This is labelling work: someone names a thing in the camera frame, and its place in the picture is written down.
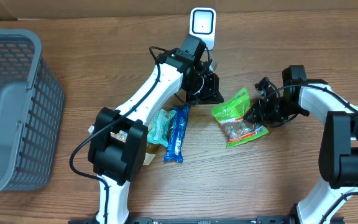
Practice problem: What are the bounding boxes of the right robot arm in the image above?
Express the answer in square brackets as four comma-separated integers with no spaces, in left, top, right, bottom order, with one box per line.
[243,65,358,223]

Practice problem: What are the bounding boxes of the grey plastic shopping basket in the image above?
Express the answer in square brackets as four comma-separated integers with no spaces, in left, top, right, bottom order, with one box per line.
[0,29,65,192]

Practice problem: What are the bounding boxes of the beige cookie pouch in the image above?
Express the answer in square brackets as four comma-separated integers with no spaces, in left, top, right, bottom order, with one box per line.
[88,130,161,166]

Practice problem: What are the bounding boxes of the blue cookie packet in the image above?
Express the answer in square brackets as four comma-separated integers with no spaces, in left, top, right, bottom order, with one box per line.
[164,105,191,163]

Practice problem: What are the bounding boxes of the green gummy candy bag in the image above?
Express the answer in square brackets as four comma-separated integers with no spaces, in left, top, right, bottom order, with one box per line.
[211,88,269,147]

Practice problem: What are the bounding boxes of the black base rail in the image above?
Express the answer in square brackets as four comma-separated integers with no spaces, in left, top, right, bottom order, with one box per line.
[68,216,345,224]

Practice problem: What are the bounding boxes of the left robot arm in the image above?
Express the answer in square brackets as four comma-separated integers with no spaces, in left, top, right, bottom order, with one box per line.
[88,35,224,223]

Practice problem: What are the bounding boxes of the teal snack packet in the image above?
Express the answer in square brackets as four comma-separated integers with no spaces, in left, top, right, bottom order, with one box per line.
[147,109,177,147]

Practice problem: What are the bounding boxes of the white barcode scanner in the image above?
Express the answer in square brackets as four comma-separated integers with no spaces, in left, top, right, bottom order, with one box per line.
[189,7,217,50]

